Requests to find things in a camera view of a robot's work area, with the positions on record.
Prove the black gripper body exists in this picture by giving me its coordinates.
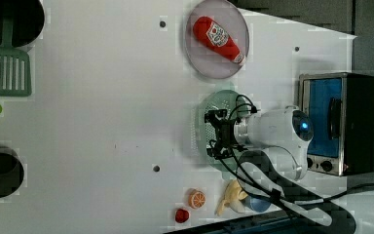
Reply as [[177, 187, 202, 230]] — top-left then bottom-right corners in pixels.
[[205, 109, 239, 160]]

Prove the green plastic strainer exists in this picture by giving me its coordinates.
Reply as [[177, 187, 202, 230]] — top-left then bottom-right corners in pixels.
[[193, 90, 251, 179]]

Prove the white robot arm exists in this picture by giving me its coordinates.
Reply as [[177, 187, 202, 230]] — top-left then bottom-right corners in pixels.
[[204, 107, 374, 234]]

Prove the yellow banana toy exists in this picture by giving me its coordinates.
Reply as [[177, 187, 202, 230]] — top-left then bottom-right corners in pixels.
[[215, 179, 247, 216]]

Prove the orange slice toy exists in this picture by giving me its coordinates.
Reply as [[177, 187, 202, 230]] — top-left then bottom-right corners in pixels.
[[188, 189, 206, 209]]

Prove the blue bowl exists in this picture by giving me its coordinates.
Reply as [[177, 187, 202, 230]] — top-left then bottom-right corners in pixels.
[[243, 196, 271, 213]]

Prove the red toy fruit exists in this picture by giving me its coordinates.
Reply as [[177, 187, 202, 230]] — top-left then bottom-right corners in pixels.
[[174, 209, 190, 223]]

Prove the red ketchup bottle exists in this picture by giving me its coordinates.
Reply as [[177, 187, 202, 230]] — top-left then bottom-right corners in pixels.
[[193, 17, 246, 65]]

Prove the silver toaster oven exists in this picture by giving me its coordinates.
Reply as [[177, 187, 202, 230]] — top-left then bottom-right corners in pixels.
[[298, 72, 374, 176]]

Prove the black round pot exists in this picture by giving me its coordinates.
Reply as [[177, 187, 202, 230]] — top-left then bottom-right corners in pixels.
[[0, 147, 25, 198]]

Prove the green slotted spatula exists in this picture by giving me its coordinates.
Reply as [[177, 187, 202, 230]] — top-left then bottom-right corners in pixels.
[[0, 21, 32, 97]]

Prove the black round pan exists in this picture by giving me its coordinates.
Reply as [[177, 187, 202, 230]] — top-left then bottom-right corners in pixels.
[[0, 0, 45, 47]]

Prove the black cable with connector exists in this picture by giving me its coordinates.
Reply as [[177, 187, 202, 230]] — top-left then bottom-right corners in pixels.
[[291, 182, 374, 207]]

